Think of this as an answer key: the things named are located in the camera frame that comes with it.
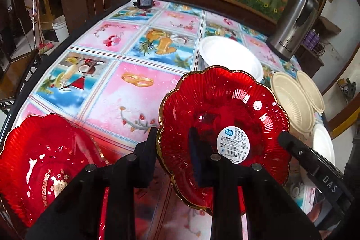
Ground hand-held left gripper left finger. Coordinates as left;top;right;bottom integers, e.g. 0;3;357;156
25;127;159;240

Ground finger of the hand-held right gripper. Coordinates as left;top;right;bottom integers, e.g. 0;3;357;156
277;131;313;170

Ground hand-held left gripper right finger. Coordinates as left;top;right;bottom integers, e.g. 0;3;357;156
188;126;322;240

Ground beige ribbed bowl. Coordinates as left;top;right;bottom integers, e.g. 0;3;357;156
270;71;315;134
296;70;326;114

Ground red plate with round label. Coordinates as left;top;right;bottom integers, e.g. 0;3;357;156
156;66;291;211

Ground white foam bowl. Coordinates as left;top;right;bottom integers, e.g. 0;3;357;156
198;36;265;83
311;122;336;167

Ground printed plastic tablecloth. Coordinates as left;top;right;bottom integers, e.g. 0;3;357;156
0;0;338;240

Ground purple bottles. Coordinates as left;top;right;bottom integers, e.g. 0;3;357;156
304;29;321;51

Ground steel thermos jug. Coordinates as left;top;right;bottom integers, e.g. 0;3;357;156
266;0;320;62

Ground red plate with gold print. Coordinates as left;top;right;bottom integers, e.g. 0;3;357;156
0;113;109;229

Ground broom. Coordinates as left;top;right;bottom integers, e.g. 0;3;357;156
38;42;54;55

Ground wooden chair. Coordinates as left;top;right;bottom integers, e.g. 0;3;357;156
0;49;43;117

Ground white bucket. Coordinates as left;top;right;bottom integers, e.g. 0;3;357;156
52;15;69;42

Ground wooden side counter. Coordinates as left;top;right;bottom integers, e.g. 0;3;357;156
42;0;141;41

